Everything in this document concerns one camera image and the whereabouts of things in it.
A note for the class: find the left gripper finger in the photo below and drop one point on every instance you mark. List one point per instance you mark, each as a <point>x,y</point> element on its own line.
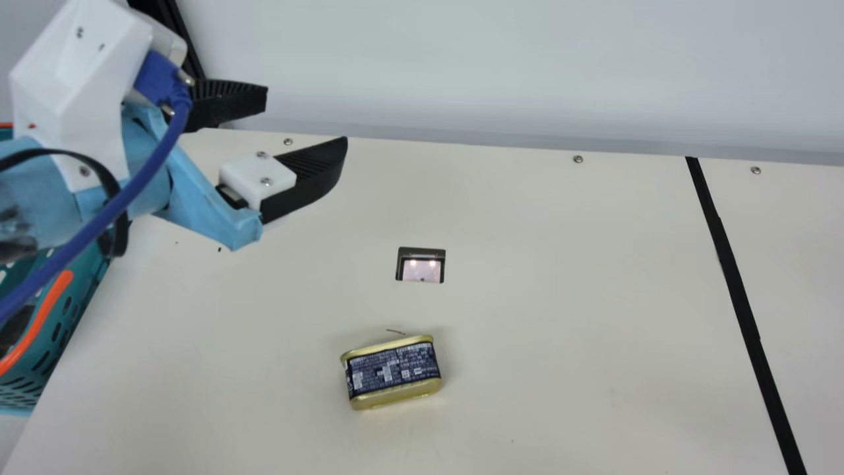
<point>231,102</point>
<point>297,175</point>

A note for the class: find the black strip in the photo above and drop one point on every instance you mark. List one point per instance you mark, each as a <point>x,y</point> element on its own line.
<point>745,316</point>

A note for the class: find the small square scanner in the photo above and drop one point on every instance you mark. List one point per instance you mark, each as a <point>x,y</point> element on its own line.
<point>422,269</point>

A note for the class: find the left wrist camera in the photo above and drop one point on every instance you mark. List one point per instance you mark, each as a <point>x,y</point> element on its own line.
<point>72,79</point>

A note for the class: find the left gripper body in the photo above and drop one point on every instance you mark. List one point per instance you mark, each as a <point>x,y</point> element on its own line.
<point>191,198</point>

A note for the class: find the teal shopping basket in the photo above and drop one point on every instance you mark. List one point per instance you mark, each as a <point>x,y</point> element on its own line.
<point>90,277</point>

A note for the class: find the rectangular tin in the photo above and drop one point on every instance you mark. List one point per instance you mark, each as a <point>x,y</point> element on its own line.
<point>389,373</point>

